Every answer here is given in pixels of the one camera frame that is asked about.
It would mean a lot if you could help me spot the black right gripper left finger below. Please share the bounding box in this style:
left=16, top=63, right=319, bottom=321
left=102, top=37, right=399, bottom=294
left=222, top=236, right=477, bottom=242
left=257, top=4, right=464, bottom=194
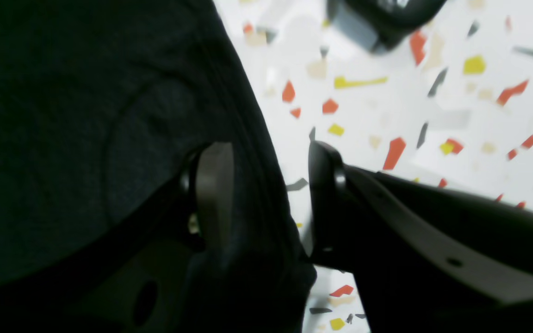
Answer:
left=0, top=142, right=235, bottom=333

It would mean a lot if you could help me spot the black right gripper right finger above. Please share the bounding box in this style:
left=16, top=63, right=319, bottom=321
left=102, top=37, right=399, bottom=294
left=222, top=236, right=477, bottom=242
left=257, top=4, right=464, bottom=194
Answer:
left=309, top=141, right=533, bottom=333

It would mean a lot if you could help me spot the black T-shirt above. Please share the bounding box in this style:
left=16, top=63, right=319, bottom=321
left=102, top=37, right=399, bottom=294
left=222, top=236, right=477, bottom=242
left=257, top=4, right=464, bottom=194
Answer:
left=0, top=0, right=316, bottom=333

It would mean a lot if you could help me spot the black caster wheel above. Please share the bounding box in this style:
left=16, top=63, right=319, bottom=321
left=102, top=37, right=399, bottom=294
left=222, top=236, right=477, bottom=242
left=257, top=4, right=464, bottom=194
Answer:
left=326, top=0, right=446, bottom=53

